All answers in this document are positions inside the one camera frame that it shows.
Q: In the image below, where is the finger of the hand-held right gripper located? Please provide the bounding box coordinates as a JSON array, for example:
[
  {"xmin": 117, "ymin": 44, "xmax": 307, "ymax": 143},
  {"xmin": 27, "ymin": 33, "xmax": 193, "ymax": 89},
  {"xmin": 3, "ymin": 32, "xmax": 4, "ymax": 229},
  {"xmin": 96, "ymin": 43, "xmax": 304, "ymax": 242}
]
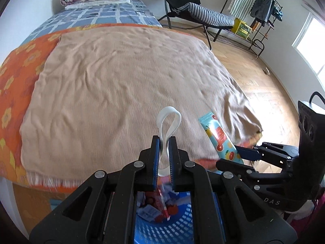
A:
[
  {"xmin": 235, "ymin": 142, "xmax": 299, "ymax": 167},
  {"xmin": 216, "ymin": 158, "xmax": 293, "ymax": 192}
]

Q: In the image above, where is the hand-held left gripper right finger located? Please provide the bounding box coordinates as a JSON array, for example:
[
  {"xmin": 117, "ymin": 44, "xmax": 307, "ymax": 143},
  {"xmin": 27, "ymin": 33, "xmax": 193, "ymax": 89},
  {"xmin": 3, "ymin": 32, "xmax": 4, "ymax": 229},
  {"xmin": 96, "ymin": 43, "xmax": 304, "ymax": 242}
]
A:
[{"xmin": 169, "ymin": 136, "xmax": 297, "ymax": 244}]

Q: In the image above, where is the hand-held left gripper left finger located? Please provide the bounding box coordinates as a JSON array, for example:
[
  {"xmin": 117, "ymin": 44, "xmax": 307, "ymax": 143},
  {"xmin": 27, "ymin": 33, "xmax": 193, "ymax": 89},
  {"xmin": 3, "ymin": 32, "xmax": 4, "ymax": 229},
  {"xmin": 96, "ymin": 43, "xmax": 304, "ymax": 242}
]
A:
[{"xmin": 29, "ymin": 135, "xmax": 160, "ymax": 244}]

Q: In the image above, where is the white wristband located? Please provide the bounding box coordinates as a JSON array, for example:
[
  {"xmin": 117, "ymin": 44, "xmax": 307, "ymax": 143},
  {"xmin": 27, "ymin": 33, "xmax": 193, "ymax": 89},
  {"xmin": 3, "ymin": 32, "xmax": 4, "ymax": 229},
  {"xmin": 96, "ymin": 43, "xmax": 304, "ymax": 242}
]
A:
[{"xmin": 157, "ymin": 106, "xmax": 182, "ymax": 177}]

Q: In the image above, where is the colourful snack packet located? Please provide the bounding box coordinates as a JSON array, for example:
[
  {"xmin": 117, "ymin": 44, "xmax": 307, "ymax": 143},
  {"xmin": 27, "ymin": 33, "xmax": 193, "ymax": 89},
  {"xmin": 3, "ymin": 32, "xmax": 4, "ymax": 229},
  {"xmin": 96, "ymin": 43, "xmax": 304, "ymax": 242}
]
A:
[{"xmin": 198, "ymin": 110, "xmax": 243, "ymax": 164}]

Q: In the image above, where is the blue plastic basket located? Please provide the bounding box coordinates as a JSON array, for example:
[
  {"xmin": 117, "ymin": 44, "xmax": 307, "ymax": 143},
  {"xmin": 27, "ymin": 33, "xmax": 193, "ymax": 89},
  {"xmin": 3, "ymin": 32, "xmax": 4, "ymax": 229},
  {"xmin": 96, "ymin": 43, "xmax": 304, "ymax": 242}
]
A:
[{"xmin": 133, "ymin": 190, "xmax": 225, "ymax": 244}]

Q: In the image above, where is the pink fuzzy cloth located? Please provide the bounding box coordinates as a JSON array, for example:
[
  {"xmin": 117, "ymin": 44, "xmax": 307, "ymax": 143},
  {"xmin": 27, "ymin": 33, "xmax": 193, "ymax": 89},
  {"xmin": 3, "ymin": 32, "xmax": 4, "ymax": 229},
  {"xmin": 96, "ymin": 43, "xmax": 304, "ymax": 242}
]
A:
[{"xmin": 282, "ymin": 193, "xmax": 325, "ymax": 235}]

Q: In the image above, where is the beige blanket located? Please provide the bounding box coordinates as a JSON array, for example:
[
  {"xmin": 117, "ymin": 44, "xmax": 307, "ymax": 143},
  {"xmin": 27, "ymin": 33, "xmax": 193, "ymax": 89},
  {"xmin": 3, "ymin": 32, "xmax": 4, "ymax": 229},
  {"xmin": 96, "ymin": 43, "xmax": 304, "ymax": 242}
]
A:
[{"xmin": 20, "ymin": 25, "xmax": 263, "ymax": 186}]

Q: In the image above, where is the black drying rack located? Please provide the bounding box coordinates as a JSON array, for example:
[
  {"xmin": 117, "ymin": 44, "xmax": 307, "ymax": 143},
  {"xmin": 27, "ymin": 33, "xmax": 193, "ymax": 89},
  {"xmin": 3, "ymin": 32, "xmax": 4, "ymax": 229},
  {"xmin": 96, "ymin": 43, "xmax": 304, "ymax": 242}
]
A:
[{"xmin": 221, "ymin": 0, "xmax": 283, "ymax": 58}]

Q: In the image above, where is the window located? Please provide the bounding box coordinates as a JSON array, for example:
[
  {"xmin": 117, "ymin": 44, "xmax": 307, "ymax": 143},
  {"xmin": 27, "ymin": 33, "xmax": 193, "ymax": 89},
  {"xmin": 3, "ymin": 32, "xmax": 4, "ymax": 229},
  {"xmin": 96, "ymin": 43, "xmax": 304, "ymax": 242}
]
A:
[{"xmin": 292, "ymin": 13, "xmax": 325, "ymax": 77}]

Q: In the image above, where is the yellow crate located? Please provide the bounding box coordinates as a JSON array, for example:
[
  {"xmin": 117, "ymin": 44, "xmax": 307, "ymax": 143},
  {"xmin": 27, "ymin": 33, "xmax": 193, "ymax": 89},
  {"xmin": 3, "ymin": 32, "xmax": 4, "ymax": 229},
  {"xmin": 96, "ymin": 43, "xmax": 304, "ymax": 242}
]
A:
[{"xmin": 232, "ymin": 18, "xmax": 253, "ymax": 40}]

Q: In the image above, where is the striped chair cushion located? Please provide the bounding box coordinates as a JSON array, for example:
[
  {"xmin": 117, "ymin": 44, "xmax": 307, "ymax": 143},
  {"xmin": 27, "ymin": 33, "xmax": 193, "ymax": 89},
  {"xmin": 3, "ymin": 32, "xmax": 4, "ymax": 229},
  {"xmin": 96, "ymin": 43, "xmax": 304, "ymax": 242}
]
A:
[{"xmin": 187, "ymin": 2, "xmax": 234, "ymax": 27}]

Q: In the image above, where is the teal hanging garment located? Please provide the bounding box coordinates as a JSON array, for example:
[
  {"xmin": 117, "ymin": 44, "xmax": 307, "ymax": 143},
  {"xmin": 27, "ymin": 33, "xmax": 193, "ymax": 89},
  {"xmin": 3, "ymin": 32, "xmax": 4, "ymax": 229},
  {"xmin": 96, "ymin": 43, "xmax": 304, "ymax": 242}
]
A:
[{"xmin": 273, "ymin": 5, "xmax": 283, "ymax": 22}]

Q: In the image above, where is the dark hanging jacket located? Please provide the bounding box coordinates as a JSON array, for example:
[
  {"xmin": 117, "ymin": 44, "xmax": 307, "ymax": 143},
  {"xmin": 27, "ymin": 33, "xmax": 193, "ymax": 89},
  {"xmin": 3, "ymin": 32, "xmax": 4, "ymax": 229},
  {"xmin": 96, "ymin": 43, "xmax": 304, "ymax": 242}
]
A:
[{"xmin": 250, "ymin": 0, "xmax": 276, "ymax": 26}]

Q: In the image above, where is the blue checkered bed sheet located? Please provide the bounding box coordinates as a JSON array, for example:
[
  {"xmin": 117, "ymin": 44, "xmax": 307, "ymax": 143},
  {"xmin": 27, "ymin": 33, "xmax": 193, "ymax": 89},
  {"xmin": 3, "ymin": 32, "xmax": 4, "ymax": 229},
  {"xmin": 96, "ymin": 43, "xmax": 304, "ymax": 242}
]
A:
[{"xmin": 24, "ymin": 0, "xmax": 163, "ymax": 42}]

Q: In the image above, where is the orange floral blanket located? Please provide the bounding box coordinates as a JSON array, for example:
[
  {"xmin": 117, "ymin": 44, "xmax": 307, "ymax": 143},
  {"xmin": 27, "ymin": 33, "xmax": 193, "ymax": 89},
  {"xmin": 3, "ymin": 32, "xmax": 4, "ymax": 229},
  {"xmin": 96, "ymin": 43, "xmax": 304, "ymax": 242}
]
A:
[{"xmin": 0, "ymin": 23, "xmax": 263, "ymax": 224}]

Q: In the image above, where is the folded white sheet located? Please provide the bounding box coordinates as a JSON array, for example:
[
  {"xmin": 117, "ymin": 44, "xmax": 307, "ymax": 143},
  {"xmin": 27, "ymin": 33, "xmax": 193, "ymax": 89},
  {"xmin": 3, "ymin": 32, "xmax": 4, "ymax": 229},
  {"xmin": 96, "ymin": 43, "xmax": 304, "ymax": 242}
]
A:
[{"xmin": 65, "ymin": 0, "xmax": 132, "ymax": 9}]

